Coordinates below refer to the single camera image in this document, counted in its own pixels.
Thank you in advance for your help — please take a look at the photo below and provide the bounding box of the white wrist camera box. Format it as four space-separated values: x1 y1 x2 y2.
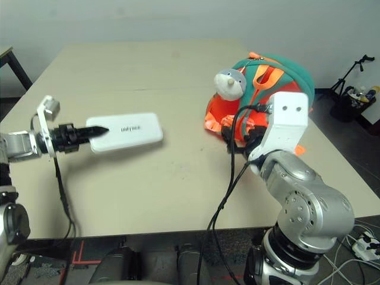
248 91 310 175
36 94 61 157

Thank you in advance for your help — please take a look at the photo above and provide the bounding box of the white floor cable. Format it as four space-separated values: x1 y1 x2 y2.
322 224 380 285

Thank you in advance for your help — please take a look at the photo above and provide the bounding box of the dark grey right robot leg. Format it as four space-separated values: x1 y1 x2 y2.
176 242 206 285

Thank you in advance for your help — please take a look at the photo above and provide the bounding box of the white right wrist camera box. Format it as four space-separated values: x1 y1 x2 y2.
248 91 310 175

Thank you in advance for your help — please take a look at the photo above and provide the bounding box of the white plastic pencil case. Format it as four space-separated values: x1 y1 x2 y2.
85 112 164 153

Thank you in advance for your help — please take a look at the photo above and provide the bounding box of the dark grey robot leg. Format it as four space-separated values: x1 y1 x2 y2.
176 242 206 285
88 245 141 285

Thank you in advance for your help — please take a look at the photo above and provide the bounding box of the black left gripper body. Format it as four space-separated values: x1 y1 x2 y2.
48 122 81 153

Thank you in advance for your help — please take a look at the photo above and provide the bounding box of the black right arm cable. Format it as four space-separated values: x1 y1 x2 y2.
198 103 273 285

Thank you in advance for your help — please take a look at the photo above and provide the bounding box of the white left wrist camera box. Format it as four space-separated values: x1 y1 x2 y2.
36 94 61 157

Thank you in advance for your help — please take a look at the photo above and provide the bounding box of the teal and orange backpack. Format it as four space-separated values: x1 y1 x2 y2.
203 52 315 157

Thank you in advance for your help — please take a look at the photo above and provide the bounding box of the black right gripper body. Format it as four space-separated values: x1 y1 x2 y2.
244 123 270 151

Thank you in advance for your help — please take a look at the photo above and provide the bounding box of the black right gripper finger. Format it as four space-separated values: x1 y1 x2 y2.
221 125 236 153

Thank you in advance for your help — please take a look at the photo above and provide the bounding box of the black tripod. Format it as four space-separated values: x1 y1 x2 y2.
328 54 375 99

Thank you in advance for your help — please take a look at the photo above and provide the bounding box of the black bin with items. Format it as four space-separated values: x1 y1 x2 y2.
330 85 380 123

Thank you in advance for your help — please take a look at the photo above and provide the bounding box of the black legged side table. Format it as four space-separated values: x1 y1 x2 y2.
0 45 34 92

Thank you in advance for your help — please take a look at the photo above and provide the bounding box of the grey white plush toy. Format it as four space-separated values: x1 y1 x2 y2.
213 66 248 102

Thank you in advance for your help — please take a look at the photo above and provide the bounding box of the white power strip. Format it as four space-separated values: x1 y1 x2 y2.
351 230 380 262

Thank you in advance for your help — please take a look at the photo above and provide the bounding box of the dark grey left robot leg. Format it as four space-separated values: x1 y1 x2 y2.
88 245 141 285

